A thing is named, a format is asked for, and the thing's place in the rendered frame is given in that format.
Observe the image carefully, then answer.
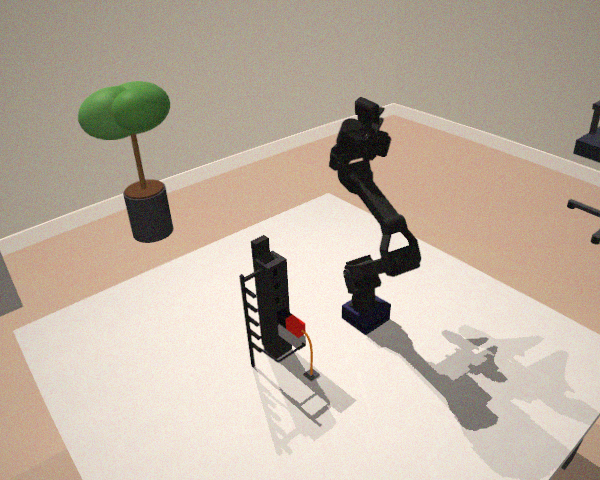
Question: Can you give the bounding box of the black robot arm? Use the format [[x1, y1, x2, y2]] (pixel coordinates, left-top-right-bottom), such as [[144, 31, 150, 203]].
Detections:
[[329, 118, 421, 314]]

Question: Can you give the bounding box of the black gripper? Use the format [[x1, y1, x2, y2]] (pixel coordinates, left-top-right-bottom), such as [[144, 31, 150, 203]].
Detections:
[[355, 97, 384, 161]]

